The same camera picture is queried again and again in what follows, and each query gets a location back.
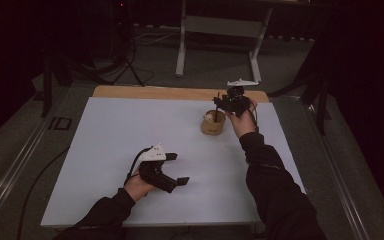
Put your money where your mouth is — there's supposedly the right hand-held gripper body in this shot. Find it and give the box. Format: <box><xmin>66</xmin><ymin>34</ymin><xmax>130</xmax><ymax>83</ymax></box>
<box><xmin>219</xmin><ymin>78</ymin><xmax>260</xmax><ymax>114</ymax></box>

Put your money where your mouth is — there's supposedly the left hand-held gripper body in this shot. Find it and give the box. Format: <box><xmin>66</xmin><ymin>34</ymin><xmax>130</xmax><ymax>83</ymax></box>
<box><xmin>136</xmin><ymin>144</ymin><xmax>178</xmax><ymax>194</ymax></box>

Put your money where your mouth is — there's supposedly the wooden pen holder cup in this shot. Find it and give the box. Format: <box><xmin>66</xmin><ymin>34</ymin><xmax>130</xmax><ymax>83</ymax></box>
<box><xmin>200</xmin><ymin>109</ymin><xmax>228</xmax><ymax>136</ymax></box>

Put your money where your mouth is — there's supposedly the person's right hand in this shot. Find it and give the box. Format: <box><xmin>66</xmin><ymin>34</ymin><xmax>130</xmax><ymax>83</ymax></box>
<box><xmin>224</xmin><ymin>98</ymin><xmax>259</xmax><ymax>139</ymax></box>

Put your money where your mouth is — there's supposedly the person's left hand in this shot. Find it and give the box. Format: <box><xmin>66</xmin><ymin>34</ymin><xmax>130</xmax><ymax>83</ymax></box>
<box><xmin>123</xmin><ymin>168</ymin><xmax>158</xmax><ymax>203</ymax></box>

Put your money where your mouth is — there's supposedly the white board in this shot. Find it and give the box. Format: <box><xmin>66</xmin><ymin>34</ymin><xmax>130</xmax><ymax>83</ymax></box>
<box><xmin>40</xmin><ymin>97</ymin><xmax>306</xmax><ymax>228</ymax></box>

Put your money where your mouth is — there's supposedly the black tripod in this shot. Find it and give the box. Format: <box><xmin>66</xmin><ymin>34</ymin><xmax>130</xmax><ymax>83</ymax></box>
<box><xmin>109</xmin><ymin>0</ymin><xmax>155</xmax><ymax>88</ymax></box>

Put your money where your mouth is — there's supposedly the black floor plate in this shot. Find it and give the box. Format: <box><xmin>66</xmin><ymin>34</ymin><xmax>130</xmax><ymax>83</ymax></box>
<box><xmin>48</xmin><ymin>116</ymin><xmax>73</xmax><ymax>131</ymax></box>

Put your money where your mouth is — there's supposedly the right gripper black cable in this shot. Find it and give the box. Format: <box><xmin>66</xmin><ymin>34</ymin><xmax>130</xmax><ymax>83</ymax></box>
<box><xmin>248</xmin><ymin>99</ymin><xmax>260</xmax><ymax>133</ymax></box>

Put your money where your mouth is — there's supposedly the grey metal stand frame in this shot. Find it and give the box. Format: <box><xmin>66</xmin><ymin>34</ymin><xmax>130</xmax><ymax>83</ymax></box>
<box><xmin>175</xmin><ymin>0</ymin><xmax>274</xmax><ymax>84</ymax></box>

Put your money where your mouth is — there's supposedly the black stand post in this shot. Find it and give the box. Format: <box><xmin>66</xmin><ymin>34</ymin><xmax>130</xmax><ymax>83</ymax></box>
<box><xmin>40</xmin><ymin>53</ymin><xmax>55</xmax><ymax>118</ymax></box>
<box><xmin>314</xmin><ymin>76</ymin><xmax>332</xmax><ymax>136</ymax></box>

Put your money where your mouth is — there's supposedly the white floor cable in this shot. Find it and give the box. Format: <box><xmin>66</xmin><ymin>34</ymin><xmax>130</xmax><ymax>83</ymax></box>
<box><xmin>133</xmin><ymin>31</ymin><xmax>181</xmax><ymax>46</ymax></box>

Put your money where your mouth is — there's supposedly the metal floor rail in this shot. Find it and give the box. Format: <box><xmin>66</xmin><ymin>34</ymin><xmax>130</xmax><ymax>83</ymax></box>
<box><xmin>0</xmin><ymin>99</ymin><xmax>64</xmax><ymax>231</ymax></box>
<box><xmin>304</xmin><ymin>103</ymin><xmax>371</xmax><ymax>240</ymax></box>

